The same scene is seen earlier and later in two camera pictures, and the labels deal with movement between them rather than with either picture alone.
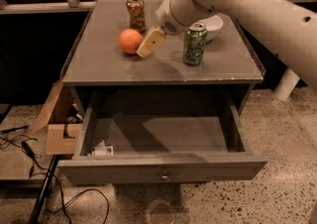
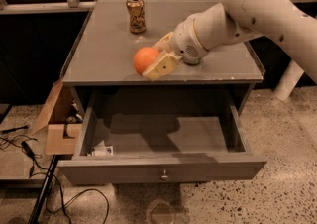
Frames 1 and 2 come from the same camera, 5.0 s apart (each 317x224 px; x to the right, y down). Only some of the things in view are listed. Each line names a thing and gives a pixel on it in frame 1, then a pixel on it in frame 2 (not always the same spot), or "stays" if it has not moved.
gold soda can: [135, 6] stays
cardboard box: [62, 121] stays
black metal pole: [44, 187] stays
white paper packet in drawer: [101, 149] stays
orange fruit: [130, 40] to [144, 57]
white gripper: [166, 17] to [184, 40]
